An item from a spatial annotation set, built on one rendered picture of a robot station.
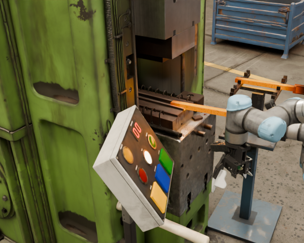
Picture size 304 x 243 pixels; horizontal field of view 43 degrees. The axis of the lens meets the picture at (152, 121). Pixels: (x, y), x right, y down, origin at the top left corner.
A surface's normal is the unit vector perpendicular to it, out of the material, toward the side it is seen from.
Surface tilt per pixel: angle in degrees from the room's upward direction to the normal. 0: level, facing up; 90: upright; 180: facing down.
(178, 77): 90
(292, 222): 0
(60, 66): 89
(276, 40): 90
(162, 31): 90
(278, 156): 0
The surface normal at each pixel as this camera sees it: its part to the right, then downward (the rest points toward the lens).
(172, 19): 0.84, 0.24
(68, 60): -0.55, 0.40
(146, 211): -0.14, 0.48
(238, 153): -0.86, 0.27
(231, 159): -0.03, -0.88
